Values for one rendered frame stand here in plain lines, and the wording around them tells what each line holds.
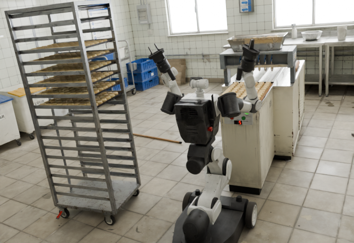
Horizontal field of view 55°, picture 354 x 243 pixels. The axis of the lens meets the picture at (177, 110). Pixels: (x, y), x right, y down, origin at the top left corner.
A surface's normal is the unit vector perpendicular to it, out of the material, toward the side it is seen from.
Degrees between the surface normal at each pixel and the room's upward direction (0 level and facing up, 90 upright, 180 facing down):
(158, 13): 90
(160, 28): 90
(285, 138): 90
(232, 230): 0
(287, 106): 90
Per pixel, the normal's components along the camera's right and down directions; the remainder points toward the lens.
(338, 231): -0.11, -0.95
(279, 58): -0.41, 0.33
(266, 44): -0.32, 0.69
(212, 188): -0.25, -0.78
